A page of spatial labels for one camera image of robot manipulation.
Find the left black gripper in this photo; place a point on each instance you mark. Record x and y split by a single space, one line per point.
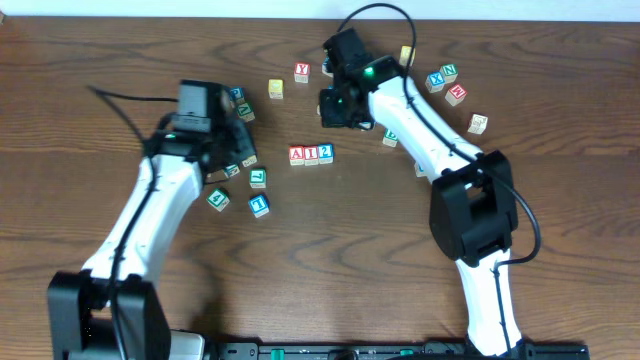
246 146

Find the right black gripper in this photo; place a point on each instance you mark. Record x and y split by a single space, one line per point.
330 115

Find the blue 2 block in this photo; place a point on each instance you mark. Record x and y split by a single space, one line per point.
325 153

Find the red I block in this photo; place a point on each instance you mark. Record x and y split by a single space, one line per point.
311 155

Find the red A block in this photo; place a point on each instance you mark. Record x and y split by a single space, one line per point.
296 155

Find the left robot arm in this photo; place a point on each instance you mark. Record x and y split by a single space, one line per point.
110 309

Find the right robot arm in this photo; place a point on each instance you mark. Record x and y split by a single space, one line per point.
472 215

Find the yellow block middle left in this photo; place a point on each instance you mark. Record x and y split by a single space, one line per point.
251 160

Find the yellow block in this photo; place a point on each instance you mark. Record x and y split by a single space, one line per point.
407 56
276 88
251 160

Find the green J block left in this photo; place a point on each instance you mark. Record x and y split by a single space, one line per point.
231 170

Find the green V block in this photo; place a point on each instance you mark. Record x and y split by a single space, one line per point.
246 112

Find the green L block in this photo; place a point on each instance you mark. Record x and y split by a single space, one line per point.
258 178

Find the blue C block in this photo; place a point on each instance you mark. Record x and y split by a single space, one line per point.
326 68

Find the blue P block left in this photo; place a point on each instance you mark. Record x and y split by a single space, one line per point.
237 95

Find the green B block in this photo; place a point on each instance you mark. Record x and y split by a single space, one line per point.
390 139

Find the green 4 block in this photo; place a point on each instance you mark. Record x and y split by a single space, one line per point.
218 199

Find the red Y block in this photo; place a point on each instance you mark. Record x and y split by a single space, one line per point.
302 72

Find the blue L block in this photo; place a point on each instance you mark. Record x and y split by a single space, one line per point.
259 205

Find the yellow block upper left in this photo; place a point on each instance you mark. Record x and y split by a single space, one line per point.
276 88

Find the yellow block top right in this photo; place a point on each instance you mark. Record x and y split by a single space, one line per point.
407 56

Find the blue X block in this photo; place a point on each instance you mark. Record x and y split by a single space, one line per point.
435 82

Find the blue 5 block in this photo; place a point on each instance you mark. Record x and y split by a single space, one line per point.
419 171

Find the green N block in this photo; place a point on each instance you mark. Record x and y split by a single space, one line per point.
449 72

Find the red M block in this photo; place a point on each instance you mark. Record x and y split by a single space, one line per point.
455 95

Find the plain picture block right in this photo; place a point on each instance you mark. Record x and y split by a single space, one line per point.
477 124

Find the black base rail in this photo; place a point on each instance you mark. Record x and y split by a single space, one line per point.
427 351

